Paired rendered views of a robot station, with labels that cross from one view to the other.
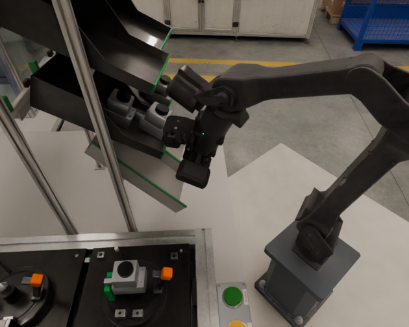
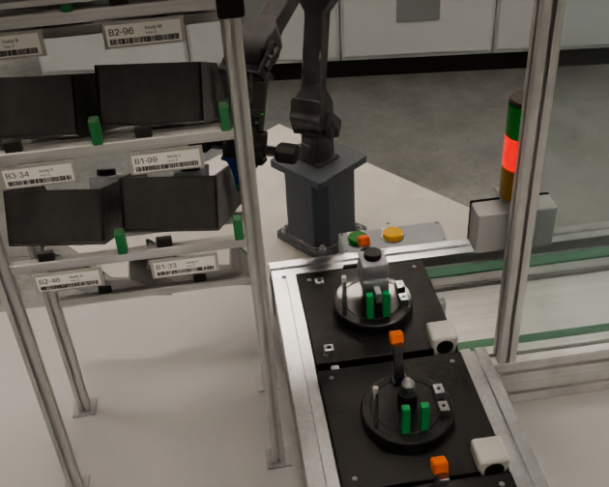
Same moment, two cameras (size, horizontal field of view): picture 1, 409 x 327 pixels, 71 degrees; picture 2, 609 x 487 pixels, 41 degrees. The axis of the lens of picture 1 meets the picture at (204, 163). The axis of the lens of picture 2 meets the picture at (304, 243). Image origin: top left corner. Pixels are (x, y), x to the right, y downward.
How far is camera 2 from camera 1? 1.35 m
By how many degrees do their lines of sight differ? 67
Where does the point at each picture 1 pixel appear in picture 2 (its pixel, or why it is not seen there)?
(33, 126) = not seen: outside the picture
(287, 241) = (308, 170)
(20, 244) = (317, 468)
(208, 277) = (338, 259)
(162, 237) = (287, 306)
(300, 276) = (347, 164)
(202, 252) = (304, 270)
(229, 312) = (374, 242)
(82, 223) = (236, 466)
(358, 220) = not seen: hidden behind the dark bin
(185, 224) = (234, 331)
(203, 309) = not seen: hidden behind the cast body
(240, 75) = (267, 28)
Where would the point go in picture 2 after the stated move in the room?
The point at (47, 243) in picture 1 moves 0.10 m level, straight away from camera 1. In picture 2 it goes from (310, 433) to (268, 475)
